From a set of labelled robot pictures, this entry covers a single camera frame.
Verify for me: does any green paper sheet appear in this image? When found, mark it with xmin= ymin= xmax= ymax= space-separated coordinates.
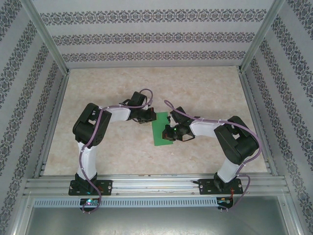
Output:
xmin=151 ymin=112 xmax=176 ymax=147

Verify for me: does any grey metal sheet panel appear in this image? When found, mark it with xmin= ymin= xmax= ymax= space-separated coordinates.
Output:
xmin=14 ymin=195 xmax=300 ymax=235

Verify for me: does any right controller board with LEDs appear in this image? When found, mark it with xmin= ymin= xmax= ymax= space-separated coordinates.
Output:
xmin=217 ymin=197 xmax=234 ymax=209

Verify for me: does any controller board with leds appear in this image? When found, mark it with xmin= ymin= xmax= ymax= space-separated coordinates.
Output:
xmin=80 ymin=198 xmax=101 ymax=209
xmin=217 ymin=197 xmax=234 ymax=209

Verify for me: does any left controller board with LEDs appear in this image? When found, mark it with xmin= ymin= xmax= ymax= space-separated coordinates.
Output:
xmin=80 ymin=198 xmax=101 ymax=209

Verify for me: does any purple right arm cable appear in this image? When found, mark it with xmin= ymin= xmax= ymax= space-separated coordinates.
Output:
xmin=163 ymin=99 xmax=260 ymax=212

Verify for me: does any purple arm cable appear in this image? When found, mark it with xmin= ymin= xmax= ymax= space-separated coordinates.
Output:
xmin=80 ymin=88 xmax=154 ymax=214
xmin=163 ymin=99 xmax=260 ymax=212

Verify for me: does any aluminium mounting rail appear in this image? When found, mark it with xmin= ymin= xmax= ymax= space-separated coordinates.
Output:
xmin=23 ymin=174 xmax=287 ymax=196

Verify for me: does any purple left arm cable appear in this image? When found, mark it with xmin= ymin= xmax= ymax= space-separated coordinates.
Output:
xmin=80 ymin=88 xmax=154 ymax=214

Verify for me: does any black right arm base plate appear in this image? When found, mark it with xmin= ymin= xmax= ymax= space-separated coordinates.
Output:
xmin=199 ymin=178 xmax=244 ymax=196

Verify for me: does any grey slotted cable duct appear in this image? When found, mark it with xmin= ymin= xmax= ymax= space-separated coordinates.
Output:
xmin=33 ymin=197 xmax=233 ymax=208

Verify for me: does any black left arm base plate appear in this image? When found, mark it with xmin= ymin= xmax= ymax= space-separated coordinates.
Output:
xmin=68 ymin=180 xmax=113 ymax=196

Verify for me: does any aluminium side rail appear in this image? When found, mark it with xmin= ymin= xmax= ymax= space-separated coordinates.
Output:
xmin=34 ymin=72 xmax=70 ymax=178
xmin=238 ymin=72 xmax=278 ymax=176

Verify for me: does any aluminium frame post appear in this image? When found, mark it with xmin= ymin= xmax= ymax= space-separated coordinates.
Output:
xmin=21 ymin=0 xmax=71 ymax=75
xmin=236 ymin=0 xmax=287 ymax=74

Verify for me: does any aluminium frame bar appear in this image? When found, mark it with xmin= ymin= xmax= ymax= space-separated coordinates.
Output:
xmin=278 ymin=195 xmax=308 ymax=235
xmin=4 ymin=192 xmax=34 ymax=235

